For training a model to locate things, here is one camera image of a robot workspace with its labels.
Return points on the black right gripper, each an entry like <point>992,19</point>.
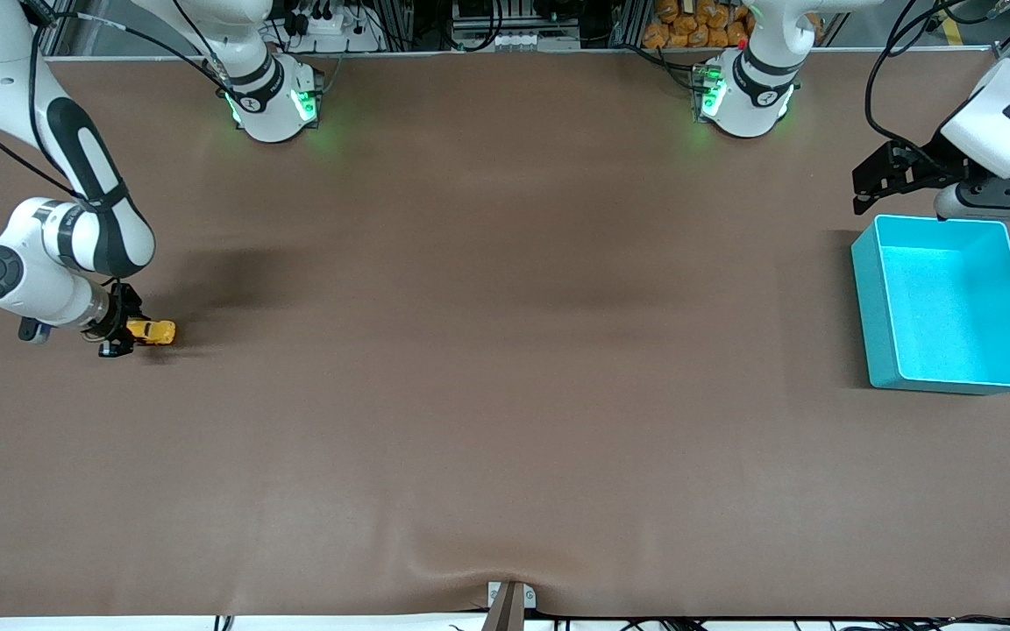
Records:
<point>118,314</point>

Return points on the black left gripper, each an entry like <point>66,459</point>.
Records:
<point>933,166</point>

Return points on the yellow beetle toy car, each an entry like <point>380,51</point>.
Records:
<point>159,333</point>

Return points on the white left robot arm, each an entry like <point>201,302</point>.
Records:
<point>746,109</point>

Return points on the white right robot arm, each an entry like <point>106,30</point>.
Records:
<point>273,114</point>

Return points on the teal plastic storage box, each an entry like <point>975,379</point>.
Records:
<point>952,324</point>

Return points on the pile of orange packets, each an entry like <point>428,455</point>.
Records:
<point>689,26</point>

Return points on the white power strip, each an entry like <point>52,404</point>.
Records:
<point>356,37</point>

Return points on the brown table mat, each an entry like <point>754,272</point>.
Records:
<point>505,350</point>

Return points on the grey metal equipment rack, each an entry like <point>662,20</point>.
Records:
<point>514,39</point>

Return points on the grey metal table clamp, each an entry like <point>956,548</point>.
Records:
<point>509,609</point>

